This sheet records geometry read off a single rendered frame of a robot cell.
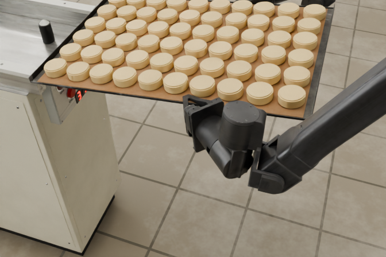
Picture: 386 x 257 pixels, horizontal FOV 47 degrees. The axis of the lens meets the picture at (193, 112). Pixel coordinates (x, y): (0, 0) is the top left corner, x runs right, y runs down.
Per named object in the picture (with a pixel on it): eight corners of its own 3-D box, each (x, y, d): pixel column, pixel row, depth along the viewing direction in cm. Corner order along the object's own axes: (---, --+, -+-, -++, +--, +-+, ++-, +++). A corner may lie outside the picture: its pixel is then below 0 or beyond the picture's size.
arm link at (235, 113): (281, 197, 71) (284, 162, 77) (298, 144, 64) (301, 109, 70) (208, 179, 72) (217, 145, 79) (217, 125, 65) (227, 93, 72)
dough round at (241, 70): (222, 78, 90) (222, 70, 88) (235, 65, 92) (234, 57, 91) (243, 85, 87) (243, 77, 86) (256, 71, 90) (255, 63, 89)
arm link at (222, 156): (223, 186, 73) (253, 178, 75) (230, 156, 68) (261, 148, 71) (204, 159, 77) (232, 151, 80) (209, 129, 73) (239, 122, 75)
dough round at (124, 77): (112, 88, 91) (109, 81, 90) (116, 74, 95) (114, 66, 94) (135, 87, 91) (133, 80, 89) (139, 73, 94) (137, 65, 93)
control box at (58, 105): (49, 122, 118) (37, 82, 108) (91, 69, 134) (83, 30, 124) (61, 125, 117) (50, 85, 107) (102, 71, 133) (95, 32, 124)
